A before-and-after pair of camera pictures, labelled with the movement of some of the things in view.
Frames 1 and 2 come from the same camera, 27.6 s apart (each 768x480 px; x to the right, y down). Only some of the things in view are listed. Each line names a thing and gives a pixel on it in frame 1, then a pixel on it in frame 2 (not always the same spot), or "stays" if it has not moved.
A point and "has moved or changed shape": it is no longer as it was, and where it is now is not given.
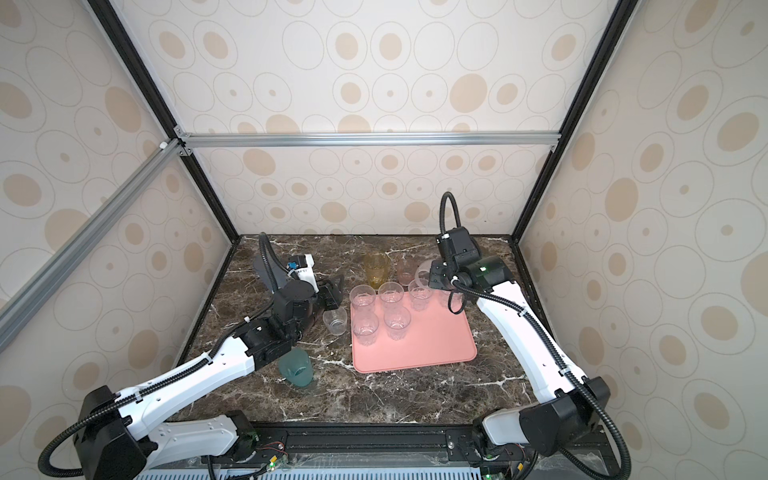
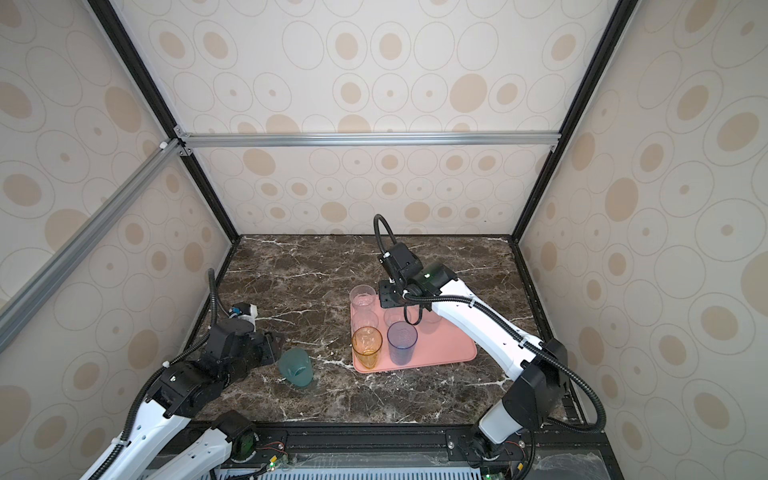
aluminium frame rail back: (373, 140) stays
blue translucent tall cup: (278, 272) -> (402, 337)
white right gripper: (434, 280) -> (383, 296)
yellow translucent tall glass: (377, 268) -> (366, 344)
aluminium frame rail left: (19, 305) stays
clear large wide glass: (397, 320) stays
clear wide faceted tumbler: (365, 326) stays
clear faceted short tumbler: (420, 298) has moved or changed shape
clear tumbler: (362, 298) stays
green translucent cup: (297, 367) stays
